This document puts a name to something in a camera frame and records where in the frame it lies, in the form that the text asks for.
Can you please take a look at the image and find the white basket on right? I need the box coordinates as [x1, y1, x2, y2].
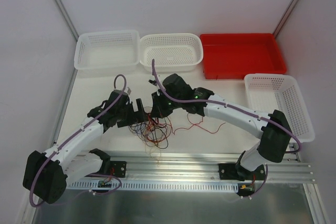
[244, 73, 316, 143]

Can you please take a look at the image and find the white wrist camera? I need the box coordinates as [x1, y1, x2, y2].
[125, 87, 131, 95]
[148, 78, 157, 86]

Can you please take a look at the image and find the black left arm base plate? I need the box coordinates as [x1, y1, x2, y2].
[88, 161, 127, 178]

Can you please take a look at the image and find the white round-hole basket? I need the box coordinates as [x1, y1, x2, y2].
[139, 33, 204, 73]

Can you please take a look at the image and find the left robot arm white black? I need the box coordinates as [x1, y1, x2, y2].
[23, 90, 147, 204]

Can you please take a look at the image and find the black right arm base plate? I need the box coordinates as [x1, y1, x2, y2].
[218, 163, 266, 182]

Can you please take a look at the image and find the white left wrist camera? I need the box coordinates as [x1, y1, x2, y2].
[125, 87, 131, 95]

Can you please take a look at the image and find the aluminium corner post left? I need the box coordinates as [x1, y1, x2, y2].
[53, 0, 79, 41]

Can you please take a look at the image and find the aluminium corner post right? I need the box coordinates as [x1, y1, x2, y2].
[273, 0, 300, 38]

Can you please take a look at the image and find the translucent white square-hole basket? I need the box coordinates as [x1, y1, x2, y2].
[74, 30, 140, 71]

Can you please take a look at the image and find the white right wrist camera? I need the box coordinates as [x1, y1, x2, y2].
[148, 78, 157, 86]

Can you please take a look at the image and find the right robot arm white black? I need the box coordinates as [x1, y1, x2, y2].
[151, 73, 292, 181]

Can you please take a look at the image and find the red cable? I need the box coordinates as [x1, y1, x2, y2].
[173, 112, 226, 135]

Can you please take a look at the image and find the bundle of coloured cables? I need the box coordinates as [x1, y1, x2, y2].
[128, 112, 175, 167]

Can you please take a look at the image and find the aluminium corner post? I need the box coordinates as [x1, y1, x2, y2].
[53, 0, 79, 41]
[273, 0, 300, 38]

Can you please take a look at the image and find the white slotted cable duct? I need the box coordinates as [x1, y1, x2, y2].
[67, 179, 238, 193]

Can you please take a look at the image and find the red plastic tray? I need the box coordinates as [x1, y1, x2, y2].
[200, 33, 287, 80]

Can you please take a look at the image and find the aluminium mounting rail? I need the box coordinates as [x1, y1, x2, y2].
[33, 152, 316, 183]

